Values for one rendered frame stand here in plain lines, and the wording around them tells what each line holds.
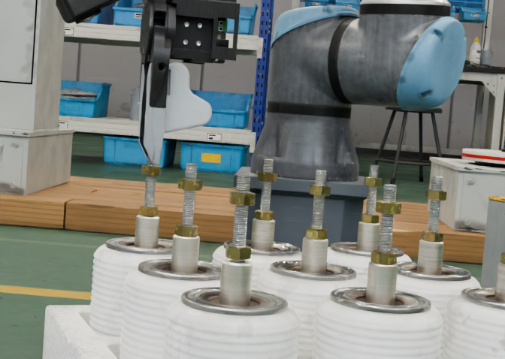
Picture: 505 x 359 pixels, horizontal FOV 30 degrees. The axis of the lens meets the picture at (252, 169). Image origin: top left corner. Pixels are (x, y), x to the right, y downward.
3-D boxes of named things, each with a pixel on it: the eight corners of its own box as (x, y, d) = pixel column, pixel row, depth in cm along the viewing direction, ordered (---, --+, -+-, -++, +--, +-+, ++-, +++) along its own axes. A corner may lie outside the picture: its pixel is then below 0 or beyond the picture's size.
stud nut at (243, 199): (237, 206, 65) (238, 194, 65) (223, 203, 66) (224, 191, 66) (260, 206, 66) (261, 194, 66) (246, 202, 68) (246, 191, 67)
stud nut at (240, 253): (233, 260, 65) (234, 248, 65) (219, 256, 67) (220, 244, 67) (255, 259, 66) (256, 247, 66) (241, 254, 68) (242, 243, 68)
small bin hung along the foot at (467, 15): (457, 22, 657) (458, 7, 656) (481, 23, 656) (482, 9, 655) (462, 19, 636) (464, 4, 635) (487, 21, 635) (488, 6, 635)
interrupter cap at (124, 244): (187, 247, 92) (188, 240, 92) (183, 260, 85) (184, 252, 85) (110, 242, 92) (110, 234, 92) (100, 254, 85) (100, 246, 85)
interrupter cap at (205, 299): (300, 321, 64) (301, 311, 64) (191, 318, 62) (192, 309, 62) (270, 297, 71) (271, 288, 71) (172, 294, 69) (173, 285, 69)
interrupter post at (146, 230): (159, 249, 90) (161, 215, 90) (157, 253, 87) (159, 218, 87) (134, 248, 90) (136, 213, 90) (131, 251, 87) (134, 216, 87)
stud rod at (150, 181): (152, 233, 88) (157, 152, 87) (140, 232, 88) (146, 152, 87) (152, 231, 89) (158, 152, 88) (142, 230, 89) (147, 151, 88)
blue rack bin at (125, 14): (127, 32, 587) (129, -2, 586) (188, 37, 585) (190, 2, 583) (109, 25, 537) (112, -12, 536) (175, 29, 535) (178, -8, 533)
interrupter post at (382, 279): (370, 301, 73) (374, 258, 73) (400, 306, 72) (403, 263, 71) (358, 306, 71) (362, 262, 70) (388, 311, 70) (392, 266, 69)
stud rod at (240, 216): (234, 282, 66) (242, 174, 65) (226, 279, 67) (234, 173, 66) (246, 281, 67) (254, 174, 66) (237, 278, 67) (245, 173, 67)
